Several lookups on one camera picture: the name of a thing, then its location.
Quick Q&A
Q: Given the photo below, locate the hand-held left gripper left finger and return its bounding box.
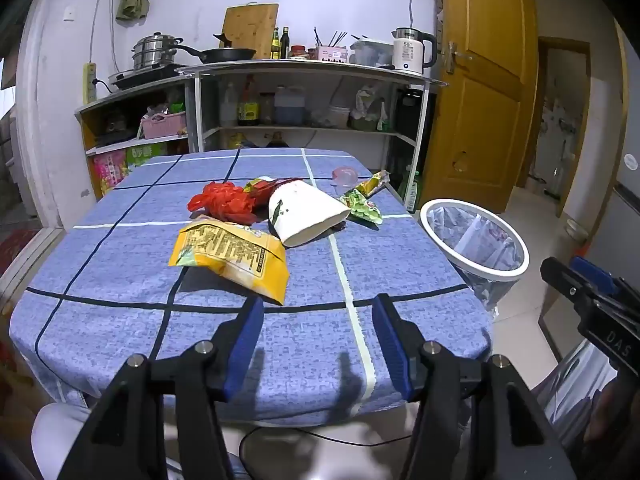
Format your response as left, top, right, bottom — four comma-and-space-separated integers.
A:
56, 296, 265, 480

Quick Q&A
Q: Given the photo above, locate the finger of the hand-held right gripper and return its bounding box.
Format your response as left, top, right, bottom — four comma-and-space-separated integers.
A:
571, 256, 632, 297
540, 257, 601, 311

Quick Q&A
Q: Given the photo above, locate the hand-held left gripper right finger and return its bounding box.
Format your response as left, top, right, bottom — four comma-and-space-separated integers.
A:
371, 292, 581, 480

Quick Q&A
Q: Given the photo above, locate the white trash bin with liner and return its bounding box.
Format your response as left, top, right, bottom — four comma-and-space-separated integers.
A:
419, 199, 530, 321

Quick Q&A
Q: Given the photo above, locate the yellow snack bag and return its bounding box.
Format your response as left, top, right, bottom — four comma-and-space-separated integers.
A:
167, 218, 291, 307

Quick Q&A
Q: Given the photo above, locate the red plastic bag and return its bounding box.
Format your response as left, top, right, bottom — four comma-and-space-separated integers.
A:
187, 181, 261, 225

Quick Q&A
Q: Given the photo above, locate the white paper bowl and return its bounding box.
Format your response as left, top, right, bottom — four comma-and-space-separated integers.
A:
267, 180, 352, 247

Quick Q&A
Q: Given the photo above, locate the red snack wrapper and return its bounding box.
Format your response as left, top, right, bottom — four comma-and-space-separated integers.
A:
243, 176, 301, 211

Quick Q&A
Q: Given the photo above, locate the yellow green snack wrapper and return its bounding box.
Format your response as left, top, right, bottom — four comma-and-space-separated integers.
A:
350, 170, 391, 197

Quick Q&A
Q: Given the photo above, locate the blue checked tablecloth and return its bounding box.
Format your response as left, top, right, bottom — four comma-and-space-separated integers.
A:
9, 148, 493, 428

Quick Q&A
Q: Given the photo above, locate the green plastic bottle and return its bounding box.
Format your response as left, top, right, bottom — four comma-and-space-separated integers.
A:
400, 165, 423, 212

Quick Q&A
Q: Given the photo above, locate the wooden door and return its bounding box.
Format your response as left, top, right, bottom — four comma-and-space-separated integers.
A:
422, 0, 538, 216

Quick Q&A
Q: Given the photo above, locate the green packaging box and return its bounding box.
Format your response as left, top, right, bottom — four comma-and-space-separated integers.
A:
125, 142, 168, 168

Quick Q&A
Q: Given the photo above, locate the pink packaging box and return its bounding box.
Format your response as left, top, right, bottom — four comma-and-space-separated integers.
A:
92, 152, 130, 196

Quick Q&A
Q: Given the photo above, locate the pink plastic basket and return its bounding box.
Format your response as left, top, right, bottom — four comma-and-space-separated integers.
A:
139, 110, 188, 140

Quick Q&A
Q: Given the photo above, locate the soy sauce bottle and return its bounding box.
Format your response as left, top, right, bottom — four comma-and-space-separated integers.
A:
237, 76, 261, 127

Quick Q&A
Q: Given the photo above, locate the white plastic bottle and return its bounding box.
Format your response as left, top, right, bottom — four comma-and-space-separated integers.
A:
220, 82, 238, 127

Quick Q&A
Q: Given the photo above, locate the bundle of plastic bags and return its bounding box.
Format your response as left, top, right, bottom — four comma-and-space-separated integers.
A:
350, 87, 391, 132

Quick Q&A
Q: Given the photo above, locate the jug of dark liquid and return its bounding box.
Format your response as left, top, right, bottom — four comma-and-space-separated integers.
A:
274, 85, 306, 127

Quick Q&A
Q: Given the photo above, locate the white electric kettle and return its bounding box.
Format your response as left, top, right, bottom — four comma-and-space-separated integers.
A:
391, 26, 437, 71

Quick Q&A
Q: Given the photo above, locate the small wooden shelf unit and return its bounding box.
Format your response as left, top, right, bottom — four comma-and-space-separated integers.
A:
75, 77, 196, 201

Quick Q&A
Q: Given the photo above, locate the white metal shelf unit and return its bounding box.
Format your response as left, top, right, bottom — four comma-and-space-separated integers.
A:
176, 58, 449, 171

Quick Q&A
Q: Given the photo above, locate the black induction cooker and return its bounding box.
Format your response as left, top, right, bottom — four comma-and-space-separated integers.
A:
108, 63, 193, 90

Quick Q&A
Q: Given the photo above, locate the clear plastic storage container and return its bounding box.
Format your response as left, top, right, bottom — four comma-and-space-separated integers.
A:
350, 38, 396, 67

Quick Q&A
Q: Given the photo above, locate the black frying pan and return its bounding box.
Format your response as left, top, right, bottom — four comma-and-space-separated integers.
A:
175, 44, 257, 65

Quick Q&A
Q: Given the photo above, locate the yellow power strip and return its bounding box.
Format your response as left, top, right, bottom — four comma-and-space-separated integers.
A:
81, 61, 97, 103

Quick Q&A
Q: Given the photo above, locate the steel steamer pot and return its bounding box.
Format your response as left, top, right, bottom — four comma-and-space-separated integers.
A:
131, 31, 183, 71

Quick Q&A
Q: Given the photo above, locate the bunch of dark chopsticks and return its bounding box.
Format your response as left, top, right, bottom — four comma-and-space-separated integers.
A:
312, 26, 348, 48

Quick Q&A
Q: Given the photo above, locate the wooden cutting board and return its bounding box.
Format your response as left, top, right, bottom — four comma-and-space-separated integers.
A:
220, 3, 280, 51

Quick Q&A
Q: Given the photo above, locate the black floor cable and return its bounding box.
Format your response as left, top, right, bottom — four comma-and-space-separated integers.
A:
239, 425, 416, 461

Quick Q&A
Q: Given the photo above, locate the metal door handle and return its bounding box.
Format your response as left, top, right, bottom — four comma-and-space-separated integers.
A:
444, 41, 473, 73

